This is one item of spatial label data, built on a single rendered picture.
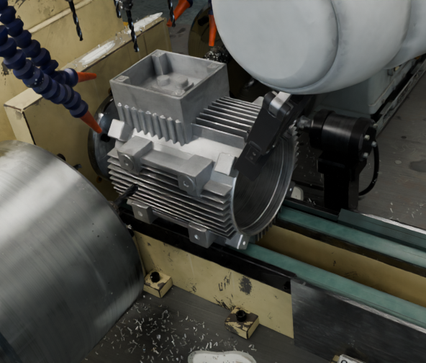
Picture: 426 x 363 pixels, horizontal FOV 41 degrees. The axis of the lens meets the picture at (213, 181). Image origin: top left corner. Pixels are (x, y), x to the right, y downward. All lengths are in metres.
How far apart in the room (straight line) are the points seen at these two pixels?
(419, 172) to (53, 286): 0.76
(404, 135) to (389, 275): 0.47
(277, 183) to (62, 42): 0.40
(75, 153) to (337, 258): 0.40
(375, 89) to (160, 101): 0.55
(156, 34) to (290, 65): 0.67
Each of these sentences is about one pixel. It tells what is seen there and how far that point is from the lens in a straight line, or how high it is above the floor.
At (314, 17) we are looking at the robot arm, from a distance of 0.25.
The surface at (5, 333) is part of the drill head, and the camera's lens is 0.55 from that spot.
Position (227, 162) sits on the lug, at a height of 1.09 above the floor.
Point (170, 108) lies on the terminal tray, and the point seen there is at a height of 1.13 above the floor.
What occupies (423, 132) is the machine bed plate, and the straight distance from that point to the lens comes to 1.24.
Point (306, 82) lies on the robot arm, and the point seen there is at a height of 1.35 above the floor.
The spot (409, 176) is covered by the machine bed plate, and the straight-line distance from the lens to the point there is 1.12.
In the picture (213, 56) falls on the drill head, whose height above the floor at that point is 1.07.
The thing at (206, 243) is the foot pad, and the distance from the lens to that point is 0.75.
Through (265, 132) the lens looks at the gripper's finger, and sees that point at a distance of 0.57.
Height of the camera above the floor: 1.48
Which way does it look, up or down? 38 degrees down
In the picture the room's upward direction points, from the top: 9 degrees counter-clockwise
